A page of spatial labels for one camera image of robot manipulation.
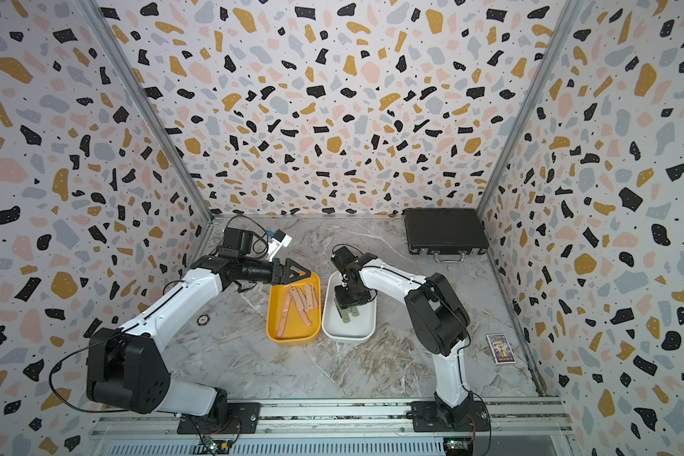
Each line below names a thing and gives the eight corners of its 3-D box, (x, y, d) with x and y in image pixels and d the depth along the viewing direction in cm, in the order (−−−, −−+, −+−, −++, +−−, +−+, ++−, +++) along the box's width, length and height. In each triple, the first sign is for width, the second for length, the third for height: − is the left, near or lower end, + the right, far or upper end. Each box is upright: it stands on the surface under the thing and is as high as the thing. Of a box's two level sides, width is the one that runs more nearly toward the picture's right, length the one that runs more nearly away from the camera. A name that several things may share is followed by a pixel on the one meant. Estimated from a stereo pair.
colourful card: (494, 364, 86) (497, 361, 84) (486, 337, 91) (489, 333, 89) (512, 364, 86) (516, 361, 84) (503, 337, 91) (506, 333, 89)
